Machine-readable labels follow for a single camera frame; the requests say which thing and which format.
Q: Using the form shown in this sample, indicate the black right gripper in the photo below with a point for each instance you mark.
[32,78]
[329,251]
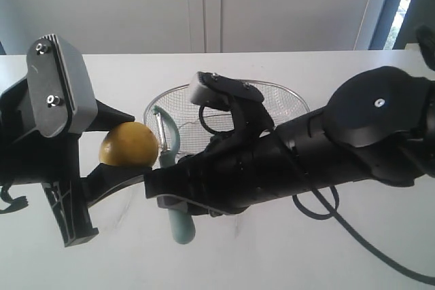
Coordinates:
[251,163]

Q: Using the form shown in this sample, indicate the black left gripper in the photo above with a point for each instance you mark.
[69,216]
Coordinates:
[28,157]

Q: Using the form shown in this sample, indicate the yellow lemon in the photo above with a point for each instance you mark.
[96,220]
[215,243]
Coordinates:
[129,144]

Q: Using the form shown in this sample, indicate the teal handled peeler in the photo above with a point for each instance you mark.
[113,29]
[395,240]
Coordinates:
[182,225]

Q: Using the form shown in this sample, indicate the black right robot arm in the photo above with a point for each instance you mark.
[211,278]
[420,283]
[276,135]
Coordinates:
[377,125]

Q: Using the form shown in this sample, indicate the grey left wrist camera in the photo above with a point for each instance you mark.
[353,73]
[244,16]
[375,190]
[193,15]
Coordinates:
[60,89]

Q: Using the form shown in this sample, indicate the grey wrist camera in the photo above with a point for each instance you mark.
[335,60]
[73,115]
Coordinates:
[60,89]
[212,88]

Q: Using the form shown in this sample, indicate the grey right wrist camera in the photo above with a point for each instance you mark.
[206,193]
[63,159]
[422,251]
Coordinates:
[212,88]

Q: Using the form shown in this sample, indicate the oval wire mesh basket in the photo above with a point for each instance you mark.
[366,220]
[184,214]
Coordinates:
[175,120]

